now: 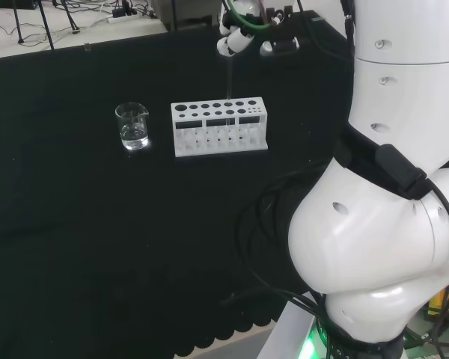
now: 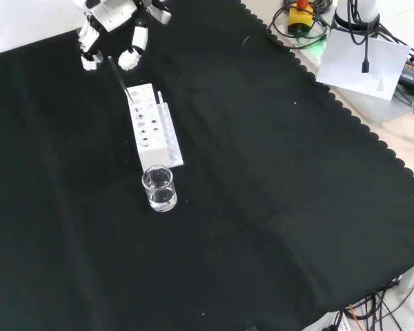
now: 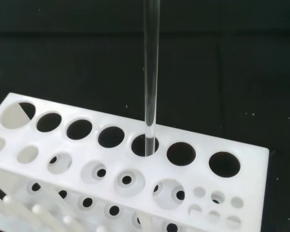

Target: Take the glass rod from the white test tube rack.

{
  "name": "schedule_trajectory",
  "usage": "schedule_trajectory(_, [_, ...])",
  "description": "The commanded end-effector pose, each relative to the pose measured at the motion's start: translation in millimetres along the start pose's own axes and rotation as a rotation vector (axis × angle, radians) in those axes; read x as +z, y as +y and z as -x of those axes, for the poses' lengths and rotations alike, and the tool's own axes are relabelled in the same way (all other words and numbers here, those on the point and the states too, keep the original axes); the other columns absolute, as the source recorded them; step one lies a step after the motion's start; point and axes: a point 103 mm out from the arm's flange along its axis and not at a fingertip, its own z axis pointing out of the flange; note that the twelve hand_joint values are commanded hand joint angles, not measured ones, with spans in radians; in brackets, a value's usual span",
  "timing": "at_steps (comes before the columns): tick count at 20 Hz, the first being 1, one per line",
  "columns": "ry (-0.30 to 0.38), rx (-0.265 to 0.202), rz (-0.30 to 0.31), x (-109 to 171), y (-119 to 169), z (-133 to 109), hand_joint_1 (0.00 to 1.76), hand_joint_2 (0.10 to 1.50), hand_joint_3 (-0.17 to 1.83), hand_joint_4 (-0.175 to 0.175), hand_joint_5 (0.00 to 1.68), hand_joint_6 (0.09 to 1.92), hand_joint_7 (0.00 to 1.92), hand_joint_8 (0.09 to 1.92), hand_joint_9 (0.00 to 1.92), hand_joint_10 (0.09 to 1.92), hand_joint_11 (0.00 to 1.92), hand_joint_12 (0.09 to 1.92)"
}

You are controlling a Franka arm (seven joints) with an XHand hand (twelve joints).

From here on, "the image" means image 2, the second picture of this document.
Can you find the white test tube rack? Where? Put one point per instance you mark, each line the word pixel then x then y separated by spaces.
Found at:
pixel 154 131

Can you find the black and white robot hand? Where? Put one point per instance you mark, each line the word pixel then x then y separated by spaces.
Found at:
pixel 110 17

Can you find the small clear glass beaker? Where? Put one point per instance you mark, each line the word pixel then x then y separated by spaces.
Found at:
pixel 159 190

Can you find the black power adapter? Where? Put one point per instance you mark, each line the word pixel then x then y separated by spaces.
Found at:
pixel 413 73

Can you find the black bench cloth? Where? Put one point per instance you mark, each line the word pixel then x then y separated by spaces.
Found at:
pixel 262 193

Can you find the yellow stop button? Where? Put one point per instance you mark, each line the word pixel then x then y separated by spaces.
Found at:
pixel 300 18

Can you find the white paper sheet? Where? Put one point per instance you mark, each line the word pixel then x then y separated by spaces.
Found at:
pixel 386 69

